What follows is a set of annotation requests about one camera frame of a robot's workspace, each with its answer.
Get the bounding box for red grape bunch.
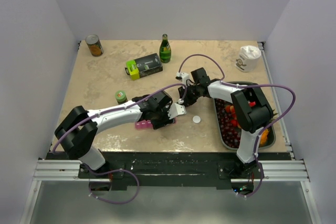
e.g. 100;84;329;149
215;99;241;149

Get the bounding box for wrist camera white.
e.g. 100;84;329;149
175;72;190;86
167;99;186;119

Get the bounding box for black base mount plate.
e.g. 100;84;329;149
46;150;292;191

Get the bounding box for pink weekly pill organizer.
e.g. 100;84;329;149
134;120;153;130

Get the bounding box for tin can fruit label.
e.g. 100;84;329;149
85;34;103;57

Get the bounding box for purple cable loop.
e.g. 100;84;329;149
236;161;264;198
88;169;140;205

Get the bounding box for green glass bottle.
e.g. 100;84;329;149
159;34;172;63

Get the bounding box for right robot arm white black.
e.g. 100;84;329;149
176;68;274;178

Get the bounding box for grey fruit tray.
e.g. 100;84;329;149
211;81;276;152

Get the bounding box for red apples cluster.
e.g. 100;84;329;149
225;105;240;127

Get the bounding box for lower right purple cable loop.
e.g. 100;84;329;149
236;161;264;198

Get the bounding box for yellow orange dragon fruit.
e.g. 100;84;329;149
259;128;270;147

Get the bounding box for white paper bag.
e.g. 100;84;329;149
235;45;261;72

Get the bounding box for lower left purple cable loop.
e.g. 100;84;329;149
88;169;140;205

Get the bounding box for green black product box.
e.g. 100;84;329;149
125;53;163;80

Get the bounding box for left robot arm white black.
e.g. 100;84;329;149
52;90;185;178

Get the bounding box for green lid small jar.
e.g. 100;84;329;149
115;90;128;104

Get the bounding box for aluminium frame rail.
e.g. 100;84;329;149
33;160;309;182

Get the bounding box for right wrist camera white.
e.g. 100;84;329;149
175;72;190;86

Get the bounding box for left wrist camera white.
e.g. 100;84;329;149
167;99;186;119

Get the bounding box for white bottle cap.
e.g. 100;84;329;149
192;115;201;124

